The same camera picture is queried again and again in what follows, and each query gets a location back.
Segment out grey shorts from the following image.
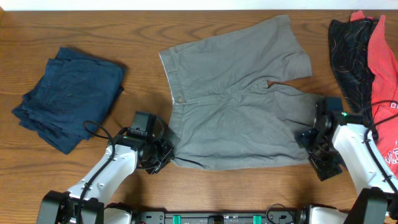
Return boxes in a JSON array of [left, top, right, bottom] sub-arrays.
[[159, 15, 318, 170]]

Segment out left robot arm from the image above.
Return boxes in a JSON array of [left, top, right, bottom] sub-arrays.
[[37, 112, 174, 224]]

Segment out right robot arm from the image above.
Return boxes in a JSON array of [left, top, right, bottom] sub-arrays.
[[297, 97, 397, 224]]

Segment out folded navy blue garment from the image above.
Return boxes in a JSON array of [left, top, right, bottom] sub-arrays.
[[12, 47, 125, 154]]

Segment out red printed t-shirt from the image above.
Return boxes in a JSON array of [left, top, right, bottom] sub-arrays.
[[368, 15, 397, 175]]

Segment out black patterned garment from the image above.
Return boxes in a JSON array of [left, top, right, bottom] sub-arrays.
[[328, 17, 380, 122]]

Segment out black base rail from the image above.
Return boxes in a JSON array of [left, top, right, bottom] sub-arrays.
[[102, 203, 312, 224]]

